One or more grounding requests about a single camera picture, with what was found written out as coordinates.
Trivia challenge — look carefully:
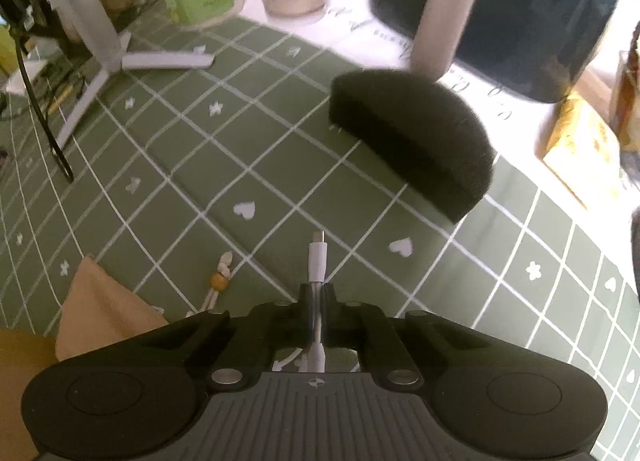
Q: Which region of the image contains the black cable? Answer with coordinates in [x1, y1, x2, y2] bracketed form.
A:
[15, 34, 76, 184]

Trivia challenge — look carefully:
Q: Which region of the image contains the black foam half-round block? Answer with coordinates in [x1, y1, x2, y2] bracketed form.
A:
[327, 68, 498, 224]

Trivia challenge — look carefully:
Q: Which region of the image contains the white charging cable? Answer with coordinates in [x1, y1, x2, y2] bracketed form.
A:
[272, 230, 361, 374]

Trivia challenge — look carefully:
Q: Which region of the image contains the cardboard box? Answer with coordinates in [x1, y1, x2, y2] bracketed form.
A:
[0, 253, 171, 461]

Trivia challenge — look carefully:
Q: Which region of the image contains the black air fryer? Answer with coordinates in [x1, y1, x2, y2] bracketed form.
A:
[370, 0, 633, 104]

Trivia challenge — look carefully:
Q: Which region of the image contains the beaded string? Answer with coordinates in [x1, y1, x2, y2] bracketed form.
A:
[187, 251, 236, 318]

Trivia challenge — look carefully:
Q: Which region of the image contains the white gimbal tripod stand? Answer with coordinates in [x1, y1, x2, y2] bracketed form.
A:
[37, 0, 216, 149]

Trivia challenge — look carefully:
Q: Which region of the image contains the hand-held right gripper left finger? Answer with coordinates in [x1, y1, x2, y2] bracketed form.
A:
[135, 285, 321, 390]

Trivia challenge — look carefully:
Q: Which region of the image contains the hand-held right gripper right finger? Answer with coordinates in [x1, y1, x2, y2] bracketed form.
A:
[322, 285, 501, 388]

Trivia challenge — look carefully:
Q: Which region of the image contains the green checked tablecloth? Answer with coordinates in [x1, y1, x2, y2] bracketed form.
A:
[0, 16, 640, 461]

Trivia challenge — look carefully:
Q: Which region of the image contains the yellow packet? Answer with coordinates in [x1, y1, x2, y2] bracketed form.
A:
[542, 94, 623, 208]

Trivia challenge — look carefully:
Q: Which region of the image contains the white power bank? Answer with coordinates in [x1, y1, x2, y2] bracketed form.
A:
[5, 58, 51, 94]

